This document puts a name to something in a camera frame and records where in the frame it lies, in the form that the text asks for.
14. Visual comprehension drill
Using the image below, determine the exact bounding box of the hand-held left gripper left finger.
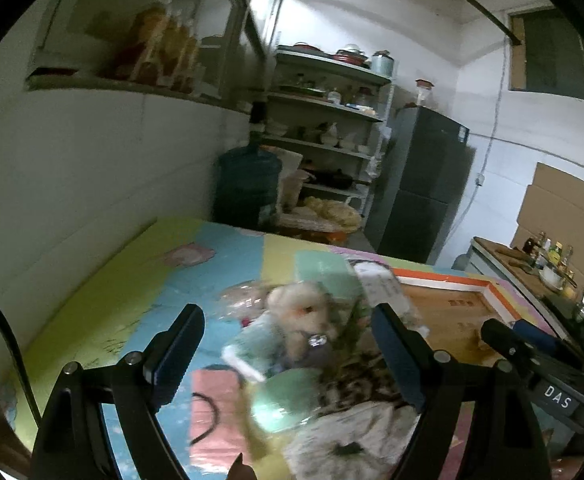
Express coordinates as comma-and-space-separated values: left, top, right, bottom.
32, 303, 206, 480

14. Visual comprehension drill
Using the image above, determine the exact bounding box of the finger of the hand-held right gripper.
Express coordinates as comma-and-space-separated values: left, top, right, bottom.
480, 317, 535, 363
514, 321, 572, 361

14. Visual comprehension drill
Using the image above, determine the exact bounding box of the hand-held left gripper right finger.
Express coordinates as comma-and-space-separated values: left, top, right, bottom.
372, 302, 555, 480

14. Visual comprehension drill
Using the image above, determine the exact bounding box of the cream teddy bear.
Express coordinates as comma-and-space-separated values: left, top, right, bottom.
222, 280, 345, 381

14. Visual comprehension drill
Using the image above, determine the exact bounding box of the leopard print cloth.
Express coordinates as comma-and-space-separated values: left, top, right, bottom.
317, 350, 415, 417

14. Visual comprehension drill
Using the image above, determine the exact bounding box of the white bowl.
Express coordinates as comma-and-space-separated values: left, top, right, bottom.
539, 266, 567, 291

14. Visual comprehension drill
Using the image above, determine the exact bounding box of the pastel printed blanket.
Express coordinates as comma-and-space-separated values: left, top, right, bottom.
9, 217, 565, 480

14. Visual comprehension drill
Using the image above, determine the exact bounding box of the wooden topped counter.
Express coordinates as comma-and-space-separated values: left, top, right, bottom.
469, 236, 584, 346

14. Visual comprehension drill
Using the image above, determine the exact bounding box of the pink bag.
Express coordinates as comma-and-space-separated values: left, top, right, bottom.
189, 367, 253, 467

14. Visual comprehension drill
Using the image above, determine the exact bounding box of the group of condiment bottles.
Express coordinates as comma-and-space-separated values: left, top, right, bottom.
522, 232, 577, 291

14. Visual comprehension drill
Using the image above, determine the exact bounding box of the white cloth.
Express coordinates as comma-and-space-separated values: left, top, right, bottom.
282, 404, 423, 480

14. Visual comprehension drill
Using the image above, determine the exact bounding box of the light green round cushion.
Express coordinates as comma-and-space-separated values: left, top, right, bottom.
249, 367, 323, 433

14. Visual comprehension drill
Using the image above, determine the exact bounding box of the light green pouch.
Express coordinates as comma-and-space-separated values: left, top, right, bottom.
292, 250, 369, 313

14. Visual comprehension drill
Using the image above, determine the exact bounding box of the cardboard sheet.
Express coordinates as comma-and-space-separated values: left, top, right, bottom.
509, 162, 584, 281

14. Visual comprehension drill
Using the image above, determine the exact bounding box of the dark grey refrigerator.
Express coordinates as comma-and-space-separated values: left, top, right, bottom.
364, 105, 473, 264

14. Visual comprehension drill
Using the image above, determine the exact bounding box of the blue water jug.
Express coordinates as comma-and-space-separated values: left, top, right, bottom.
214, 142, 283, 231

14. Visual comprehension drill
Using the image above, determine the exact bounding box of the black pan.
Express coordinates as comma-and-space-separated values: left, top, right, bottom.
306, 167, 355, 189

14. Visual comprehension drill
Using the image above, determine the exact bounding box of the white sack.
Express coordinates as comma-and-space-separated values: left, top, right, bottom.
272, 147, 306, 211

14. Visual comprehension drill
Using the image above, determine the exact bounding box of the black water pump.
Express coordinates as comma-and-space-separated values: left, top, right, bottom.
248, 101, 269, 147

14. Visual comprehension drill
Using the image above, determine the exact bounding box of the glass jar with red lid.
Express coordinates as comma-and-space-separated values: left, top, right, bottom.
414, 79, 435, 107

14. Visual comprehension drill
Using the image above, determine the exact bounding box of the grey metal shelf rack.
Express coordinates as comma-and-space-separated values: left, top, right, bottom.
262, 45, 395, 217

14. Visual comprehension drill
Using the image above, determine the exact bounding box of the small dark window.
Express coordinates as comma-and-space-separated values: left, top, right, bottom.
506, 7, 584, 102

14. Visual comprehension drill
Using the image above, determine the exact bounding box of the teal pot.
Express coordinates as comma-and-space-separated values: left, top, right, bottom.
371, 50, 397, 77

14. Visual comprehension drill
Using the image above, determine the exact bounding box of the red lidded pot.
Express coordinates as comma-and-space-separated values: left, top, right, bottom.
333, 46, 370, 64

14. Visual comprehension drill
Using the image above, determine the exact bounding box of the row of orange bottles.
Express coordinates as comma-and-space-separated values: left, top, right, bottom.
114, 2, 203, 94

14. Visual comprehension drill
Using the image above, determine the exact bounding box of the glass sliding window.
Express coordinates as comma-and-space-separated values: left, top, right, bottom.
27, 0, 293, 111

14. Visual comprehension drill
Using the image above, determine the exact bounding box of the black cable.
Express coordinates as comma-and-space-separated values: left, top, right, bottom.
0, 277, 43, 426

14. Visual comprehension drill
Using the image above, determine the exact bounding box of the white wall cable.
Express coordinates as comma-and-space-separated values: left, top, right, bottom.
464, 42, 584, 231

